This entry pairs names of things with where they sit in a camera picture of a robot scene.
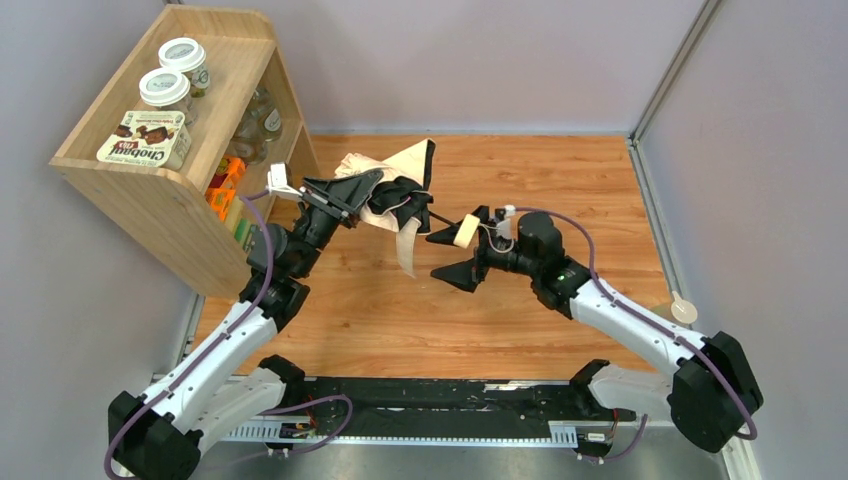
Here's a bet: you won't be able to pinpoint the Chobani yogurt pack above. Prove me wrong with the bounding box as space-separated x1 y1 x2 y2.
96 111 192 170

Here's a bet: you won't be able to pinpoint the front white-lidded jar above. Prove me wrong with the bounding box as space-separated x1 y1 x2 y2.
138 67 198 126

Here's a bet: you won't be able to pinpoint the orange box on shelf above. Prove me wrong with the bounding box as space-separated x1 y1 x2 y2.
204 156 246 221

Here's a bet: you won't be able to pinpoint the back white-lidded jar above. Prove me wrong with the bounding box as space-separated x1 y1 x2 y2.
158 37 211 98

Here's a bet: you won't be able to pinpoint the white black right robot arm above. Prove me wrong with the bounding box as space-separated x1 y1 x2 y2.
426 205 764 453

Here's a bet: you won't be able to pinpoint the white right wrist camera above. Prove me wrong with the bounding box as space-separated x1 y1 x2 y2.
494 204 517 241

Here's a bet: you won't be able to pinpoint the wooden shelf unit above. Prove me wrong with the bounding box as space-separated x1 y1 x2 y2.
51 5 318 298

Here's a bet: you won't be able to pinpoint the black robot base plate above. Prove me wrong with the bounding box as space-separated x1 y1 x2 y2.
281 377 636 439

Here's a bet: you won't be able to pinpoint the aluminium frame rail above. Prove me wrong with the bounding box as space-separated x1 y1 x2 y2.
119 374 763 480

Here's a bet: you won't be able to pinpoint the green box on shelf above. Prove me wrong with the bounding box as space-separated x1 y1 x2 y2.
234 218 256 249

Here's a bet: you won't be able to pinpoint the pale green pump bottle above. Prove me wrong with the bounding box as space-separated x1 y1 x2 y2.
651 291 698 327

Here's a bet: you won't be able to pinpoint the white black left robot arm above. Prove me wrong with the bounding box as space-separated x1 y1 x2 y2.
103 170 383 479

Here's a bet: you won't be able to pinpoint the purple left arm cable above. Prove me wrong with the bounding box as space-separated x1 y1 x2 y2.
104 190 276 480

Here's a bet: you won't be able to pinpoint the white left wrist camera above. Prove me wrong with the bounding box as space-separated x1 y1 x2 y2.
266 163 303 202

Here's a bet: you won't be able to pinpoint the white-lidded jar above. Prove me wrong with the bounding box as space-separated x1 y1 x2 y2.
138 67 198 126
158 37 211 98

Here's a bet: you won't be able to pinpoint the glass jars in shelf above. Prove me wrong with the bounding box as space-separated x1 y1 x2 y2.
226 86 282 165

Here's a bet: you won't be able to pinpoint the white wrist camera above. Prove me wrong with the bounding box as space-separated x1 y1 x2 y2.
266 163 303 202
494 204 517 241

